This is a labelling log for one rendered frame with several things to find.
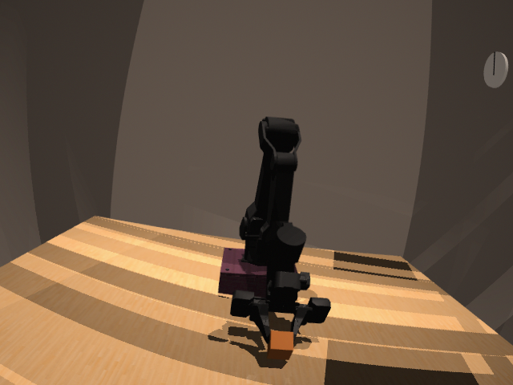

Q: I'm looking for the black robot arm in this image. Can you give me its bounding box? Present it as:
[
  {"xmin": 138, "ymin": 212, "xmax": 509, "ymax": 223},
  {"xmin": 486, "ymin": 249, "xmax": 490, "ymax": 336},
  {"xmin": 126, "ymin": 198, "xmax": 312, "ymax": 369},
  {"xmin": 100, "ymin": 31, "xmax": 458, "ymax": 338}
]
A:
[{"xmin": 239, "ymin": 116, "xmax": 310, "ymax": 301}]

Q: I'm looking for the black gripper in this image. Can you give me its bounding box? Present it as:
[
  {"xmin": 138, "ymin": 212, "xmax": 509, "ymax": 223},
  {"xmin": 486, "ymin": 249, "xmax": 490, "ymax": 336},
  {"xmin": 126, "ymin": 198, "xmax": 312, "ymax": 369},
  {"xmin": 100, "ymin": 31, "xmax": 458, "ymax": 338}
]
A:
[{"xmin": 230, "ymin": 290, "xmax": 331, "ymax": 344}]

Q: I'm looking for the orange block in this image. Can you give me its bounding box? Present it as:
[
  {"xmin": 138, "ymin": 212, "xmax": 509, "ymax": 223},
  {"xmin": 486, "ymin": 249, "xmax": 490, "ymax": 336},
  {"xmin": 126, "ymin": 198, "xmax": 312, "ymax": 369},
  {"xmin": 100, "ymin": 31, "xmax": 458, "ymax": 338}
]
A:
[{"xmin": 267, "ymin": 330, "xmax": 294, "ymax": 360}]

